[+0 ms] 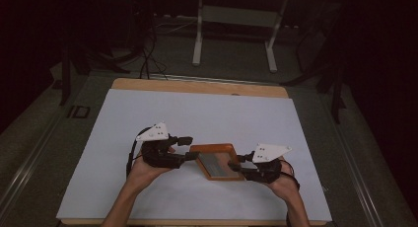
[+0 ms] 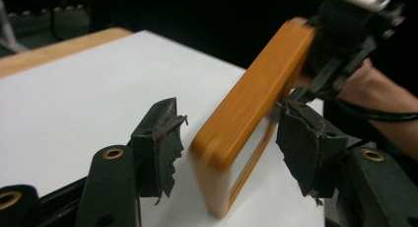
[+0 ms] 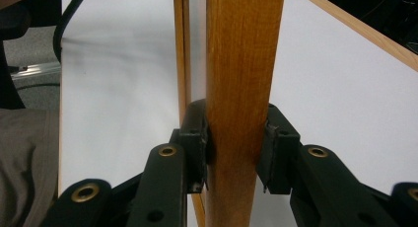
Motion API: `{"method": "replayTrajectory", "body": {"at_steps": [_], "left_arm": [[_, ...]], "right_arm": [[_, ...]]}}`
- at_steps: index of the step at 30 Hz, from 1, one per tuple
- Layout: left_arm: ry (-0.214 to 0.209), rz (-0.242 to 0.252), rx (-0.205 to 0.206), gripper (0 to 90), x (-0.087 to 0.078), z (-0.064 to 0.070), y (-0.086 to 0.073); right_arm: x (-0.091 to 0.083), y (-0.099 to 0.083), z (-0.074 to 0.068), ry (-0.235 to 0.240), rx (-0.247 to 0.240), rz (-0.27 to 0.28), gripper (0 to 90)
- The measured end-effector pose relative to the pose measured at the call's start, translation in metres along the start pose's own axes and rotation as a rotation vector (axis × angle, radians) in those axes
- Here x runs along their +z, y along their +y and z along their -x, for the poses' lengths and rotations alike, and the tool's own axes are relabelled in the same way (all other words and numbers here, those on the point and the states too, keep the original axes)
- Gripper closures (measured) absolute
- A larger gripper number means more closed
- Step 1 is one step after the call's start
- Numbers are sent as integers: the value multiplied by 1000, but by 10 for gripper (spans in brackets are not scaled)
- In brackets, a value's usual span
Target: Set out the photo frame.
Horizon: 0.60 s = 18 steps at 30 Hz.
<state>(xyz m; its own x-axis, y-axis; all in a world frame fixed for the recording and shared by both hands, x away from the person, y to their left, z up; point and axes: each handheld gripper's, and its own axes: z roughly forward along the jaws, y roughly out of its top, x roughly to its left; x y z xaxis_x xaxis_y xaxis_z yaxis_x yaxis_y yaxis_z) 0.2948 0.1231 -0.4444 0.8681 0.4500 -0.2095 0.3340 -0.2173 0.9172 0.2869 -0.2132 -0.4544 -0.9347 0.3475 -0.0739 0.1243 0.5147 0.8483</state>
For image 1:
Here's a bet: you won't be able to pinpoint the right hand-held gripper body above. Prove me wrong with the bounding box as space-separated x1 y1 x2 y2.
242 142 293 185

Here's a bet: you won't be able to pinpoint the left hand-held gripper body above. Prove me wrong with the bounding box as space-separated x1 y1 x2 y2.
135 121 188 170

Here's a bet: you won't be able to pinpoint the orange rectangular tray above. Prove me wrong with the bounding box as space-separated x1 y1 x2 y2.
188 142 247 183

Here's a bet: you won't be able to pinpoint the person's left hand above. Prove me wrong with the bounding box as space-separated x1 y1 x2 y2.
125 145 177 189

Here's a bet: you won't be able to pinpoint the person's right hand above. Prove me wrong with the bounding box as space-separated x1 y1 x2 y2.
264 155 301 200

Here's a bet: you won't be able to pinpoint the white table mat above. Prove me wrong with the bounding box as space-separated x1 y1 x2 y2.
55 88 333 222

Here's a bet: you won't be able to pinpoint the wooden table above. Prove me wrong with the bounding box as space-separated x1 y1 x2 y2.
60 77 329 227

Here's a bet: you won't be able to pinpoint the black floor plate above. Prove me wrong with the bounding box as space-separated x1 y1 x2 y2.
66 105 92 119

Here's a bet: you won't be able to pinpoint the black metal stand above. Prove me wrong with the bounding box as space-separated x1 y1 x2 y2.
58 36 132 107
279 19 349 125

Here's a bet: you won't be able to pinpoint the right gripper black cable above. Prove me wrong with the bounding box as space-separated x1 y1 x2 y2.
278 159 301 192

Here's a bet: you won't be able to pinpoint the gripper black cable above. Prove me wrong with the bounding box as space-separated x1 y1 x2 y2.
278 159 301 192
125 125 154 180

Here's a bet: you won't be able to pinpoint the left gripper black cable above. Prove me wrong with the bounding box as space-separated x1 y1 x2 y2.
125 125 154 180

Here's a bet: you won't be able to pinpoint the metal floor rail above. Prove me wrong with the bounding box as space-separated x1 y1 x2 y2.
0 110 68 216
148 72 281 87
318 93 386 227

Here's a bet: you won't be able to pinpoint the black floor cables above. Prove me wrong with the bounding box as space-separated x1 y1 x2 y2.
138 23 170 81

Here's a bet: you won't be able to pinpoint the white metal table frame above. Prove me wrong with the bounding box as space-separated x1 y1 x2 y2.
191 0 291 74

